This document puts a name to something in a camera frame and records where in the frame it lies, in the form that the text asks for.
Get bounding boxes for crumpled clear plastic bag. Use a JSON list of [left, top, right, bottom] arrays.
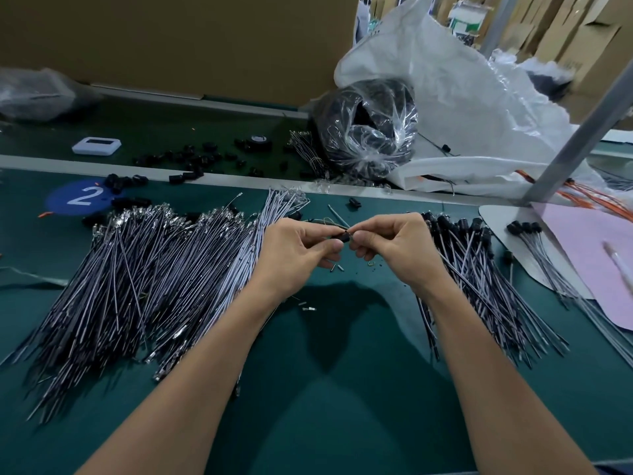
[[0, 67, 100, 121]]

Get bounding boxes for large white plastic sack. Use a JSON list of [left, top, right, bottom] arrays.
[[334, 0, 633, 199]]

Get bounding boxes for white pen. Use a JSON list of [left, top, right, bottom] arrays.
[[603, 242, 633, 293]]

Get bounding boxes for person's right hand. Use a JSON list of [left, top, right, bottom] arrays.
[[346, 212, 452, 301]]

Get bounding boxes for pile of grey wires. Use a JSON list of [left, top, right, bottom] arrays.
[[0, 187, 311, 424]]

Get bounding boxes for bundle of orange wires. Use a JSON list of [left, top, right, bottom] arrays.
[[519, 170, 633, 222]]

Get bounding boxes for stack of cardboard boxes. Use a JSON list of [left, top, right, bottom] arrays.
[[534, 0, 633, 119]]

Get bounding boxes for pile of wires with black caps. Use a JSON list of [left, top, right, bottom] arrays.
[[415, 212, 571, 368]]

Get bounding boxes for grey metal frame post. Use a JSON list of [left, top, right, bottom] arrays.
[[524, 64, 633, 204], [481, 0, 520, 57]]

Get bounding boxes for person's left hand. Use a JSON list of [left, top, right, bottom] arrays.
[[247, 217, 347, 309]]

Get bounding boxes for small white timer device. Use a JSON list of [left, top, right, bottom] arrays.
[[71, 136, 123, 156]]

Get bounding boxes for clear plastic strip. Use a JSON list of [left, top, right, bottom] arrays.
[[0, 265, 69, 289]]

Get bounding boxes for blue round number sticker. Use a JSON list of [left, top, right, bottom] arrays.
[[44, 179, 115, 216]]

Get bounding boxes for person's right forearm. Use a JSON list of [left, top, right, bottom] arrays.
[[420, 276, 599, 475]]

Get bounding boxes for clear bag with black contents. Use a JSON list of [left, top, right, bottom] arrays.
[[315, 78, 419, 182]]

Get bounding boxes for pink paper sheet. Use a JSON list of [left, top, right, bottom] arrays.
[[534, 203, 633, 333]]

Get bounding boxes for brown cardboard panel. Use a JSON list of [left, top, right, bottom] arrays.
[[0, 0, 359, 107]]

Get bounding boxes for person's left forearm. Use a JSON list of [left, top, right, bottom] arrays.
[[77, 290, 283, 475]]

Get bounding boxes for small bundle of capped wires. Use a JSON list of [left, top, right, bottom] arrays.
[[506, 221, 633, 368]]

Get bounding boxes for black plastic caps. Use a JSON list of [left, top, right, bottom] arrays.
[[79, 138, 308, 226]]

